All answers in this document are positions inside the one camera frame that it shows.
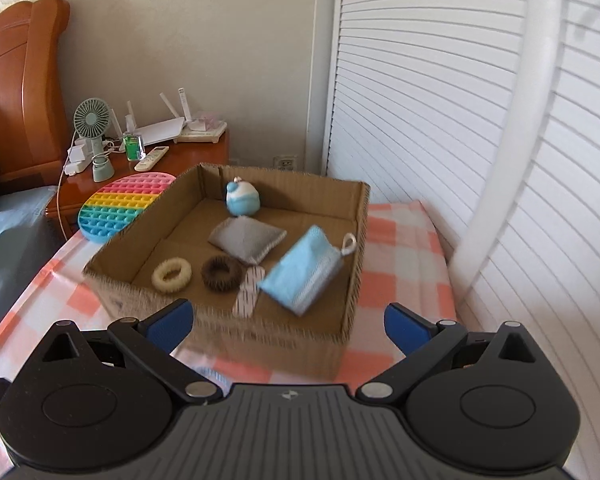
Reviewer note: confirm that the beige adhesive bandage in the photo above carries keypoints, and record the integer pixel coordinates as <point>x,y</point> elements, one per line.
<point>247,295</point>

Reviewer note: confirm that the white remote control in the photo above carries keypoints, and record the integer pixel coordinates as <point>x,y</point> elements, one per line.
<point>151,157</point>

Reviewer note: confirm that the green handheld fan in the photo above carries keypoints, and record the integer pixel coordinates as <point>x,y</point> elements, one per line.
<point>91,117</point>

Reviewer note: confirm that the green bottle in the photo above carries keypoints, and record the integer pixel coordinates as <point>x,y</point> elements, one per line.
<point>132,147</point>

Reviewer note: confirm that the cream hair scrunchie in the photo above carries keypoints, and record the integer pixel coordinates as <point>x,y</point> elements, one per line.
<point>160,280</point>

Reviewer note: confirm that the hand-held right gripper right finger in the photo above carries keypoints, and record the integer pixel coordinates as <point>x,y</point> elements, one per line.
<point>405,330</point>

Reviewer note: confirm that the grey fabric pouch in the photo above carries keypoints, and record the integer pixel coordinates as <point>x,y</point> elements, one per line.
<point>247,240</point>

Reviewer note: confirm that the white power strip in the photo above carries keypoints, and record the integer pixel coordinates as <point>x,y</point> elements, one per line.
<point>77,157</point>

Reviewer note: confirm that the rainbow pop bubble toy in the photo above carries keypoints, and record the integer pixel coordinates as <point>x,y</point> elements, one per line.
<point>120,205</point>

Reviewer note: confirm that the brown cardboard box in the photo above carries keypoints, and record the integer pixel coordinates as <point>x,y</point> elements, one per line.
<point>190,230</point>

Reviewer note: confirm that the brown hair scrunchie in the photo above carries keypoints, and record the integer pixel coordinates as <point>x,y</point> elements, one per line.
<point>211,280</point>

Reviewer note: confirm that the white louvered closet door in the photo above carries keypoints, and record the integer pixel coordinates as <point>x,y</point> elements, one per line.
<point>405,85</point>
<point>570,210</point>

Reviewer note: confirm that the wooden nightstand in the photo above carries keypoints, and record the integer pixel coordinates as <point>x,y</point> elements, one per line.
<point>200,155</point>

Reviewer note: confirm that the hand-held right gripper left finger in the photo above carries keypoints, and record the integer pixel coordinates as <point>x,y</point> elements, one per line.
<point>172,327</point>

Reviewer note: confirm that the white wall socket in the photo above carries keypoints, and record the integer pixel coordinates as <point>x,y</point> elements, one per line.
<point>285,162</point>

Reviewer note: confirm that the blue bedding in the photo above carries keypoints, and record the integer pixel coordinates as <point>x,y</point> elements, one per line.
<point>20,250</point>

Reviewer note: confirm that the blue round plush toy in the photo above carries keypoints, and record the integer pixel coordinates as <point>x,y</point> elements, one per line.
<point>242,200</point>

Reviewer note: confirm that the wooden bed headboard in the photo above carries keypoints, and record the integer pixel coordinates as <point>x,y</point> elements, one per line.
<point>25,90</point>

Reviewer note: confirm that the white router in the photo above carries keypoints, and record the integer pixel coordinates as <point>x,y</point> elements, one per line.
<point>160,130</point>

